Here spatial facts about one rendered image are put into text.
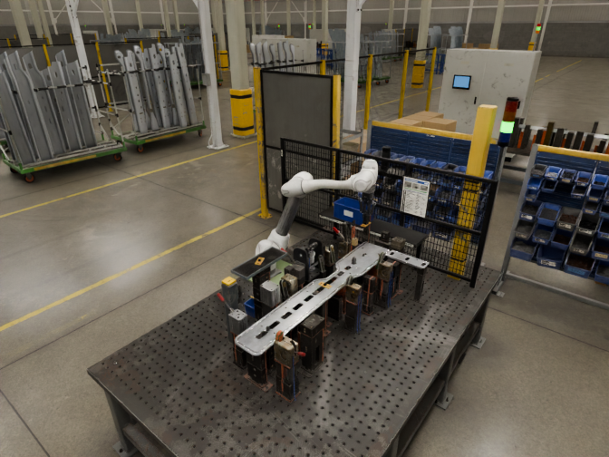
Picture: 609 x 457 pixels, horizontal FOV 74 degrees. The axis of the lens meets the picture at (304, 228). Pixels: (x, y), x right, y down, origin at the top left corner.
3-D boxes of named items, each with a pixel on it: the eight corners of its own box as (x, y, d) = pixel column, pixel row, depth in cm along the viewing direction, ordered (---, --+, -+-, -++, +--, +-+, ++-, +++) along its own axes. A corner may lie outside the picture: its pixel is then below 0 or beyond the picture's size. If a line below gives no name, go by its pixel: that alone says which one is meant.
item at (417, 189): (425, 218, 310) (431, 180, 296) (399, 211, 323) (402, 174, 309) (427, 218, 312) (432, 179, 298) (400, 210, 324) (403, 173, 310)
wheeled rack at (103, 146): (24, 186, 703) (-12, 77, 624) (6, 173, 762) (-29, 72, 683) (130, 160, 831) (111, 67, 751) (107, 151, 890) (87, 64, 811)
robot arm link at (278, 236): (259, 252, 332) (271, 240, 350) (276, 262, 330) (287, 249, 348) (291, 172, 291) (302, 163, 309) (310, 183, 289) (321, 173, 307)
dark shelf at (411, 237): (415, 248, 299) (416, 245, 298) (317, 217, 349) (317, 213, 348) (428, 238, 315) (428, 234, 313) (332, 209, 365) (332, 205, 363)
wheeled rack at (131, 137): (138, 154, 866) (120, 65, 787) (112, 147, 919) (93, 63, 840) (207, 136, 1003) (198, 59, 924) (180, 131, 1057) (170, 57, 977)
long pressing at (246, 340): (260, 360, 203) (260, 358, 202) (229, 341, 215) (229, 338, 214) (391, 250, 299) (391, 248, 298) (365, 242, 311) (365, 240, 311)
